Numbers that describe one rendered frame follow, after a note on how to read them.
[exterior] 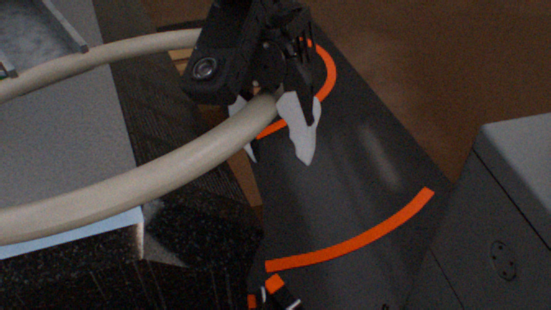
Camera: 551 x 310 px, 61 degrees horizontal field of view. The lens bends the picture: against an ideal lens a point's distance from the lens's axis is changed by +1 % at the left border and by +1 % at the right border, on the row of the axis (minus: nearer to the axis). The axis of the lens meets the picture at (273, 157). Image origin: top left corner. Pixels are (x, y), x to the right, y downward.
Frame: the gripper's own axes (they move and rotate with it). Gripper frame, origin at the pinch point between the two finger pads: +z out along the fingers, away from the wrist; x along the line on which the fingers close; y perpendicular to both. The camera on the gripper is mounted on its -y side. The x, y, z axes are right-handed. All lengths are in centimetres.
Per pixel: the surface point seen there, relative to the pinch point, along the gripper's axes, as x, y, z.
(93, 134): 55, 23, 12
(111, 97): 58, 34, 9
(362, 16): 59, 244, 58
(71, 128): 60, 22, 11
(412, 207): 8, 109, 94
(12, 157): 65, 11, 11
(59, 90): 70, 31, 6
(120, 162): 45, 18, 16
